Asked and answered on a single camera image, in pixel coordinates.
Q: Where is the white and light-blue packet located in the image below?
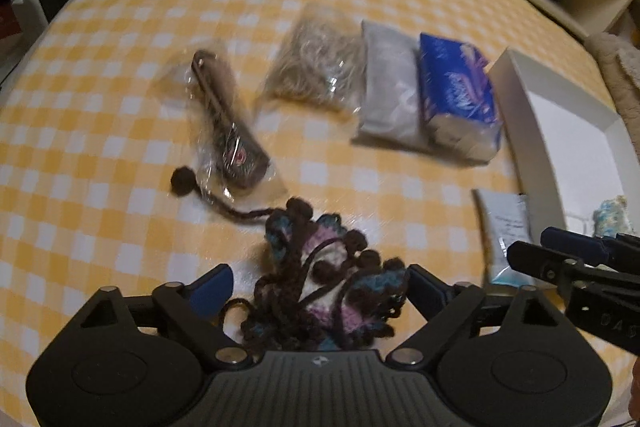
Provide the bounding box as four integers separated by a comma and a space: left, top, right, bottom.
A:
471, 188, 558, 290

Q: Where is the white cardboard box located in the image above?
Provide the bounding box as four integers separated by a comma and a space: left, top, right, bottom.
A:
487, 47, 628, 238

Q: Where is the grey soft packet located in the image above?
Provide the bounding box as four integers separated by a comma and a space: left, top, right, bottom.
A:
349, 19, 438, 154

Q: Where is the beige yarn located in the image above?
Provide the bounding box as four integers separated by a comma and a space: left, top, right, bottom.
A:
254, 1, 371, 120

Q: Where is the blue tissue pack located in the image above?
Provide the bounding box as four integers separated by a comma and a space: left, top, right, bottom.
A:
419, 32, 505, 164

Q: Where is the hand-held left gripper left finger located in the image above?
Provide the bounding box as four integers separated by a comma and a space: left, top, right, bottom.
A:
80, 263, 261, 365

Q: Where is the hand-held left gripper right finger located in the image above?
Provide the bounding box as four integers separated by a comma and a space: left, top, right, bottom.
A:
385, 264, 564, 365

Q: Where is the light blue crochet piece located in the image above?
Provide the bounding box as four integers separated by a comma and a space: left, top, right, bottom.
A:
592, 194, 640, 238

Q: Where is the yellow checkered bedsheet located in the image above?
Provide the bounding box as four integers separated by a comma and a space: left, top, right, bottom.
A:
0, 0, 640, 427

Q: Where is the beige fleece blanket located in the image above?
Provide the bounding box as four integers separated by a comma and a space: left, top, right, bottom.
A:
585, 32, 640, 142

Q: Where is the brown crocheted yarn item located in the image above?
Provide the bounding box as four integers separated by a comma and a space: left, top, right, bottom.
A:
170, 166, 412, 354

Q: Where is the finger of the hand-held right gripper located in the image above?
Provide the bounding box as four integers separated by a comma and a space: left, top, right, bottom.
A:
540, 227, 640, 264
507, 240, 588, 290

